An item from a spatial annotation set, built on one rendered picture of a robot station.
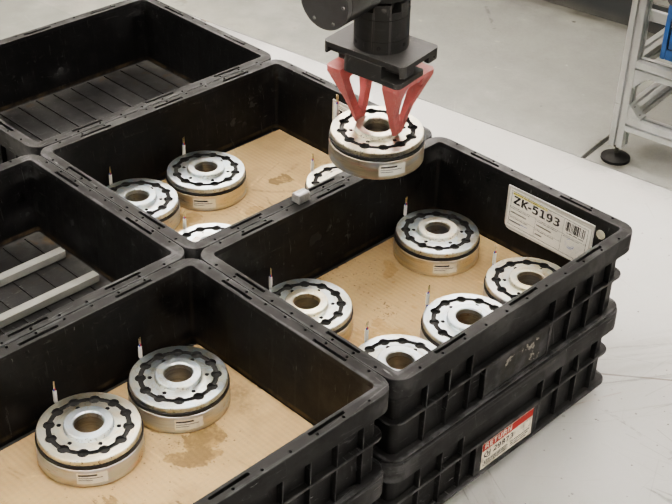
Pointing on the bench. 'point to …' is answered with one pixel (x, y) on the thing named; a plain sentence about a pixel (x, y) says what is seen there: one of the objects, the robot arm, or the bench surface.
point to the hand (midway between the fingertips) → (378, 119)
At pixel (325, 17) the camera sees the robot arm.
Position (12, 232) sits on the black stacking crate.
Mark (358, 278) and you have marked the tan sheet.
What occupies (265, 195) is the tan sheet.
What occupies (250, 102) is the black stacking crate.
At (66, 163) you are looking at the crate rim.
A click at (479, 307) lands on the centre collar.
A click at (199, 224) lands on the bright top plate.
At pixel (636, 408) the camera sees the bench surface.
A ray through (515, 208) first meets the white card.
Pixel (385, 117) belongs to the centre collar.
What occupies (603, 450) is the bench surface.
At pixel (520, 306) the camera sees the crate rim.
